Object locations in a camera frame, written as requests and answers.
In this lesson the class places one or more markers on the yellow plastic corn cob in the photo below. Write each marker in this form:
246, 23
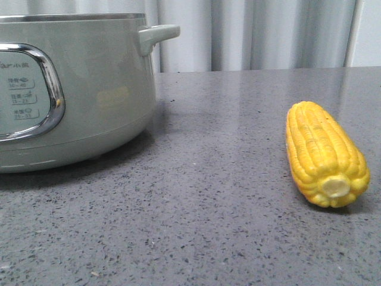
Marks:
327, 167

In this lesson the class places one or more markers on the pale green electric cooking pot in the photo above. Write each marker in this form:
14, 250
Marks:
74, 86

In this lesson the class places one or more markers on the white pleated curtain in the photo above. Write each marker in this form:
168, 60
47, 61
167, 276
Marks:
245, 35

